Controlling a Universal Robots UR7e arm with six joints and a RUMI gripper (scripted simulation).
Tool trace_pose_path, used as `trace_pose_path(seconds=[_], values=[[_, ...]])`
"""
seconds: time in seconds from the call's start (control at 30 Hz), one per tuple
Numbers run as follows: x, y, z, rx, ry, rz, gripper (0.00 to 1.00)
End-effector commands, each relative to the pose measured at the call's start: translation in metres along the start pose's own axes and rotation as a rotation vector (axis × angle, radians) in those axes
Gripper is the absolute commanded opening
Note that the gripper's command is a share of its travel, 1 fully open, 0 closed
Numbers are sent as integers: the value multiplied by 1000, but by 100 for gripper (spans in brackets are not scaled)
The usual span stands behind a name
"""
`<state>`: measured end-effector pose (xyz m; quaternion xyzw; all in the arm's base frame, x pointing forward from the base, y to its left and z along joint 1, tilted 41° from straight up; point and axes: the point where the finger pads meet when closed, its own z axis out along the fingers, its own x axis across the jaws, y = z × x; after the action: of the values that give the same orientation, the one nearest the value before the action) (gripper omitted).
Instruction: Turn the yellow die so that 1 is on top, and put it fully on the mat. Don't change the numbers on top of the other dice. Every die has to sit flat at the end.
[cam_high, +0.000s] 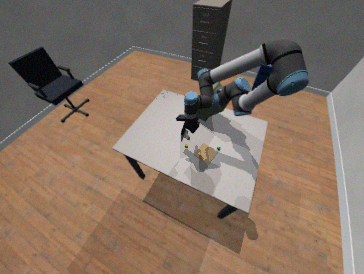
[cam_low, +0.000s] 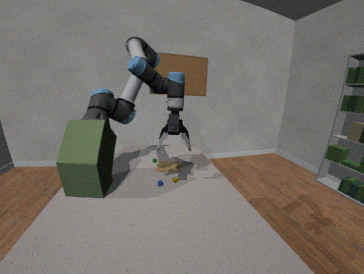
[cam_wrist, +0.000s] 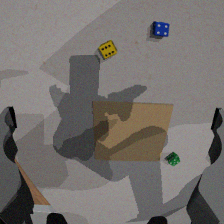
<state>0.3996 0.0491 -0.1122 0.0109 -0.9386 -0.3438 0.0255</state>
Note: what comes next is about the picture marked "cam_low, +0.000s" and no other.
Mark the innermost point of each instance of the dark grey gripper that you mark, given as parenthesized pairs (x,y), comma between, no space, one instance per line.
(182,130)

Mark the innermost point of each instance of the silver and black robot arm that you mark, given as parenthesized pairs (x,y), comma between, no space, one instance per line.
(103,104)

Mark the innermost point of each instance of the tan flat mat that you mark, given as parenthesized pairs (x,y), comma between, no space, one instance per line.
(168,166)

